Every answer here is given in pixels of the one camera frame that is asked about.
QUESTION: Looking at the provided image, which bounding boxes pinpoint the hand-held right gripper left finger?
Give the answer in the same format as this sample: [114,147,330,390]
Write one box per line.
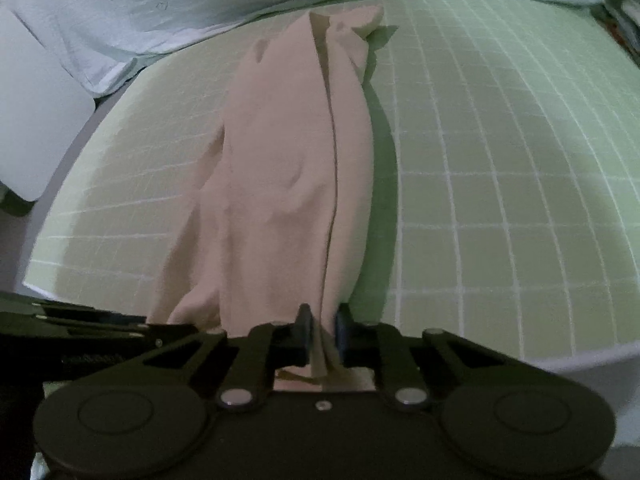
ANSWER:
[100,304,317,408]

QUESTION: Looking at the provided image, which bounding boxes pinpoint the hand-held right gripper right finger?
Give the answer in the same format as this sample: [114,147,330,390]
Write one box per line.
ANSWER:
[334,304,548,407]

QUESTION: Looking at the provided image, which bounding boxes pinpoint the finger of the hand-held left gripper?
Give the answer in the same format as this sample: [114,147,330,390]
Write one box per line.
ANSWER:
[0,290,198,343]

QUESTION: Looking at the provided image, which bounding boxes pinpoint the beige long-sleeved shirt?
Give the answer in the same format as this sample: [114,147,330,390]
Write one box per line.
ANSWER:
[147,4,386,392]

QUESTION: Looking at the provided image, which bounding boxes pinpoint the green grid mat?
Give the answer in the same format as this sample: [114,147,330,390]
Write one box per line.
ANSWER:
[22,0,640,361]

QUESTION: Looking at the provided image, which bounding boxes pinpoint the white rounded board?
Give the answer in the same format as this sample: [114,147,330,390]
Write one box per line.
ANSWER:
[0,10,97,202]

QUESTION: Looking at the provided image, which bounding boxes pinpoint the light blue printed bed sheet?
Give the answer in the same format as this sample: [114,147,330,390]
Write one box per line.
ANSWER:
[0,0,608,98]

